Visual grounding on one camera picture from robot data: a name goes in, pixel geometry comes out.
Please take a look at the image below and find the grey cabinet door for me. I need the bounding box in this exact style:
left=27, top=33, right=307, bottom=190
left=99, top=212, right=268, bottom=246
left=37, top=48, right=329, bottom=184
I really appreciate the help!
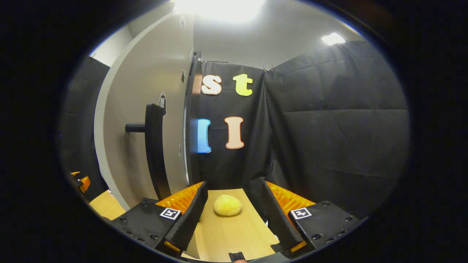
left=94, top=13, right=195, bottom=210

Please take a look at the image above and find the small ceiling light panel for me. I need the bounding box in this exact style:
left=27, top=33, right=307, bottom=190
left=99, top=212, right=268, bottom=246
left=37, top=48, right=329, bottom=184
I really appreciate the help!
left=321, top=33, right=346, bottom=46

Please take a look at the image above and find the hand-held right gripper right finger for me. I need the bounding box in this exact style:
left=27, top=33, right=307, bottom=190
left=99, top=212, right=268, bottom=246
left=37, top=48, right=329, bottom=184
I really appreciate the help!
left=260, top=180, right=361, bottom=258

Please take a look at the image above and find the dark grey cabinet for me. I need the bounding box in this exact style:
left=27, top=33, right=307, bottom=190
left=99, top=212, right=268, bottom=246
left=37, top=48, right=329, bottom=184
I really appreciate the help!
left=184, top=52, right=202, bottom=186

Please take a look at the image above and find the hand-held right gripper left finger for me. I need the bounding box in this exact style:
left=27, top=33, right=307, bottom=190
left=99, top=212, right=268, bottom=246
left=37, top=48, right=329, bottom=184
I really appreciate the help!
left=110, top=181, right=209, bottom=256

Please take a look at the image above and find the black cabinet door handle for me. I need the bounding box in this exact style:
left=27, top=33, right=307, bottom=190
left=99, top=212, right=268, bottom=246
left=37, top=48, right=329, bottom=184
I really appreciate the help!
left=125, top=104, right=172, bottom=201

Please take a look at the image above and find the black backdrop cloth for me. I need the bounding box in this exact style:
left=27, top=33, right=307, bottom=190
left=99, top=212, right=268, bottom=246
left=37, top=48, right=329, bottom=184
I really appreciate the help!
left=58, top=40, right=410, bottom=220

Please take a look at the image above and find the large ceiling light panel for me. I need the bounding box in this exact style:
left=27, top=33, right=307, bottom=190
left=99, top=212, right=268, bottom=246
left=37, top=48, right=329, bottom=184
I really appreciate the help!
left=173, top=0, right=267, bottom=23

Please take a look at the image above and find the yellow plush toy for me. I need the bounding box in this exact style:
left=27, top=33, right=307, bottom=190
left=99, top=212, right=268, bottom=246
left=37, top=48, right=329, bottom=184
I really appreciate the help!
left=214, top=195, right=242, bottom=216

